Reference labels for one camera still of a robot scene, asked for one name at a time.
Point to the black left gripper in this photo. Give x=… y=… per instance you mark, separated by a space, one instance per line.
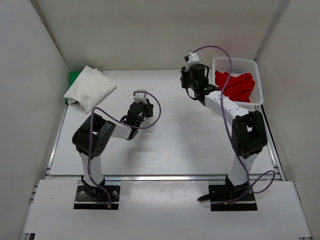
x=149 y=109

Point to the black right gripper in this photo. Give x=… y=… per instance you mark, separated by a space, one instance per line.
x=186 y=74

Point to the red t shirt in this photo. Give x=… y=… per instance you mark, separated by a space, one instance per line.
x=238 y=88

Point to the white t shirt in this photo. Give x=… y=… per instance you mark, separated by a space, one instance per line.
x=90 y=87

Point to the green t shirt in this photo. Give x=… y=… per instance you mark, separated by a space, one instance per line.
x=73 y=76

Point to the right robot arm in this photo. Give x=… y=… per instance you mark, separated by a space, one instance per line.
x=245 y=130

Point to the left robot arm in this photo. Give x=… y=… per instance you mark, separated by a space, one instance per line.
x=91 y=139

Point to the white plastic basket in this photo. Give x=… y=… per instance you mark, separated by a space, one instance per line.
x=241 y=66

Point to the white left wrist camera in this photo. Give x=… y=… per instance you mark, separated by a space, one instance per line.
x=140 y=96

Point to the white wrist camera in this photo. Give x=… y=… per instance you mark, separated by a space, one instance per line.
x=140 y=96
x=192 y=58

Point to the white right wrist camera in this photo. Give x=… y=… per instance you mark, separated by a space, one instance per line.
x=192 y=58

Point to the aluminium table rail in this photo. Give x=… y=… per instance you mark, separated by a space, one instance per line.
x=172 y=177

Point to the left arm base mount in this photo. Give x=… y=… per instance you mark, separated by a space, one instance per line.
x=94 y=198

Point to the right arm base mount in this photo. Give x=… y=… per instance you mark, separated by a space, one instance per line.
x=228 y=198

